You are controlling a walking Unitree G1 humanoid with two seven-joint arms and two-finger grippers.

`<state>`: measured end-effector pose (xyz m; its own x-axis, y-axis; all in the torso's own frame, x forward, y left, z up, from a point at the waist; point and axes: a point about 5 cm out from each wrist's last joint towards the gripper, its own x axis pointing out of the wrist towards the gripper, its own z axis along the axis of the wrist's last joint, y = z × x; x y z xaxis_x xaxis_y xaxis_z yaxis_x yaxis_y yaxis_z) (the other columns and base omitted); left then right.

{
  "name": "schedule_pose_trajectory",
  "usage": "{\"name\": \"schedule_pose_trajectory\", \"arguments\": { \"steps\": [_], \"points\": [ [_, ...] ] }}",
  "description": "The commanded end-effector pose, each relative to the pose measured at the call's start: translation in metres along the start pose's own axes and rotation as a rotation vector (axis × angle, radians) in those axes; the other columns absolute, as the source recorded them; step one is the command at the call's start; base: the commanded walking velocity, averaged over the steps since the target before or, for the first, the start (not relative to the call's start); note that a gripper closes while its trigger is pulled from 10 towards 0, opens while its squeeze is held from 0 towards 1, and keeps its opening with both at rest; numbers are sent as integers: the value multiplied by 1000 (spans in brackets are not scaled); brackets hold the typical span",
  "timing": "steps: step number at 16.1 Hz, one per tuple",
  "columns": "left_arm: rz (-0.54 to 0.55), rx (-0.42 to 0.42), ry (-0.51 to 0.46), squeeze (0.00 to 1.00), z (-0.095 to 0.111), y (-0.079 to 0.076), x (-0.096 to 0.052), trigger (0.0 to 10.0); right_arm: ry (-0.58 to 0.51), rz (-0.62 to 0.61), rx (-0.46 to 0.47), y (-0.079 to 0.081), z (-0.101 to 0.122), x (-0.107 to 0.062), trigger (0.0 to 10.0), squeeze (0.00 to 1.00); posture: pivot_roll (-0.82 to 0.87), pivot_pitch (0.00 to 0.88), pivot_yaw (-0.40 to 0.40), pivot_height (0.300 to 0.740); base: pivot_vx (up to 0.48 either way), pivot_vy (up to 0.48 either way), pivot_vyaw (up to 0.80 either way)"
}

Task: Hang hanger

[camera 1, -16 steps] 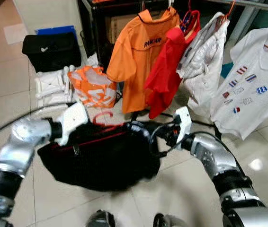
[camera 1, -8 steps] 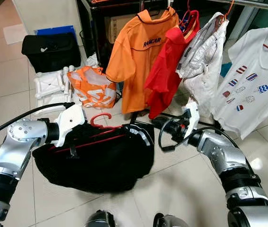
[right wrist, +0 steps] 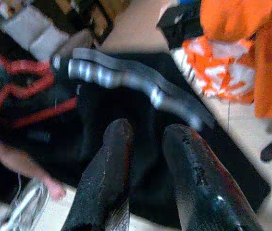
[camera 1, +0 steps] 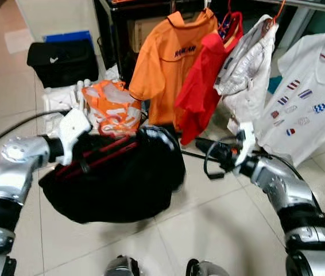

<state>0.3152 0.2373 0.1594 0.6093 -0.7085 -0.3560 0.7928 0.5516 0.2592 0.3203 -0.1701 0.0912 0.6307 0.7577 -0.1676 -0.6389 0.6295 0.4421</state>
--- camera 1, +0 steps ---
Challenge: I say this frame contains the black shorts with white stripes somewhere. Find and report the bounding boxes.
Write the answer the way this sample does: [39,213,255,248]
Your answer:
[38,125,187,225]

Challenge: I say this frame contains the red clothes hanger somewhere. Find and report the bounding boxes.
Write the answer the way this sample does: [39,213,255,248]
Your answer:
[52,114,141,180]
[217,0,245,52]

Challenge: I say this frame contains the orange clothes hanger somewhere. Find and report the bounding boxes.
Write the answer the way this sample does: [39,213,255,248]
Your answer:
[268,0,288,26]

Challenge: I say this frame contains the red polo shirt striped collar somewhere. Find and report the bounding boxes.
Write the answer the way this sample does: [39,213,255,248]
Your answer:
[174,11,245,146]

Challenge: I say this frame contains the orange polo shirt with lettering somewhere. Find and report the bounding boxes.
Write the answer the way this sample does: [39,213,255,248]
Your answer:
[129,9,219,132]

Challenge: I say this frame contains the white grey trousers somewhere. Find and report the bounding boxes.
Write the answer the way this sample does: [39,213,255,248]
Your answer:
[213,14,280,136]

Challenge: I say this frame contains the teal cloth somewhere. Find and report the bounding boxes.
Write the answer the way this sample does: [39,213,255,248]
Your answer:
[268,76,283,95]

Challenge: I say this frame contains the orange white plastic bag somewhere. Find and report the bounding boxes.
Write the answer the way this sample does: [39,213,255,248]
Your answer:
[81,79,144,137]

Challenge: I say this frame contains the white t-shirt with flag prints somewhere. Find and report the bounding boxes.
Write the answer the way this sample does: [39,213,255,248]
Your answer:
[253,33,325,167]

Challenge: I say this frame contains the robot right leg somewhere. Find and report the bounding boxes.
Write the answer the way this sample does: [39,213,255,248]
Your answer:
[185,259,230,276]

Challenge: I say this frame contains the robot leg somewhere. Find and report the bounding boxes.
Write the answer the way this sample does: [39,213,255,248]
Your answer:
[104,255,142,276]
[185,259,230,276]

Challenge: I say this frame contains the cardboard box in shelf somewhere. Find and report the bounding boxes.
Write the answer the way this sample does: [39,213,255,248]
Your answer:
[127,16,172,53]

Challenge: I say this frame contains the robot left leg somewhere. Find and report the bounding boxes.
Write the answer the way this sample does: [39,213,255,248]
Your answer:
[104,255,142,276]

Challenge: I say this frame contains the black bag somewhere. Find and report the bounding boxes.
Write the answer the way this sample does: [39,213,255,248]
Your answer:
[26,39,101,89]

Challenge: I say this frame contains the blue flat box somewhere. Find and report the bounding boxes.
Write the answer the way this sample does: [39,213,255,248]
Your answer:
[42,30,92,44]

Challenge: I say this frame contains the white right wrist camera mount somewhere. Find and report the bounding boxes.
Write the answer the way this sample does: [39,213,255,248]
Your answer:
[234,122,259,168]

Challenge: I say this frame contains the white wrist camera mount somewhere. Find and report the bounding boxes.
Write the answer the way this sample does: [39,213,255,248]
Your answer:
[234,122,259,168]
[56,108,93,166]

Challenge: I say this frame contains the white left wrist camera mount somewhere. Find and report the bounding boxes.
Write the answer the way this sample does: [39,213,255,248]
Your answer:
[56,108,93,166]

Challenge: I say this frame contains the chrome clothes rail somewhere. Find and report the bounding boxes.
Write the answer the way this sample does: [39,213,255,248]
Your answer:
[249,0,325,15]

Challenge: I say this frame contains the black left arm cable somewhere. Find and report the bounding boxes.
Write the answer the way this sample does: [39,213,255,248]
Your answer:
[0,108,71,157]

